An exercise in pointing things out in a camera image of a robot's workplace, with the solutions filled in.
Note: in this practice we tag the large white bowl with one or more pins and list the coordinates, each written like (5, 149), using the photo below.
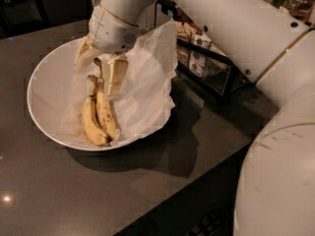
(49, 93)

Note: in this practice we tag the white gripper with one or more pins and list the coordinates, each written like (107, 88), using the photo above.
(110, 30)

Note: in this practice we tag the spotted yellow banana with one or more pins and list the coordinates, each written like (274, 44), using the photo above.
(103, 108)
(91, 128)

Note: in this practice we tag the white paper liner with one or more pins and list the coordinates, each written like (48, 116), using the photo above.
(143, 104)

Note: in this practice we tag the dark appliance with blue light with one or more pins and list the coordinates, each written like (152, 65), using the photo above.
(22, 16)

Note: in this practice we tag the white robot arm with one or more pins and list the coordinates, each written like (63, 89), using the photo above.
(276, 187)

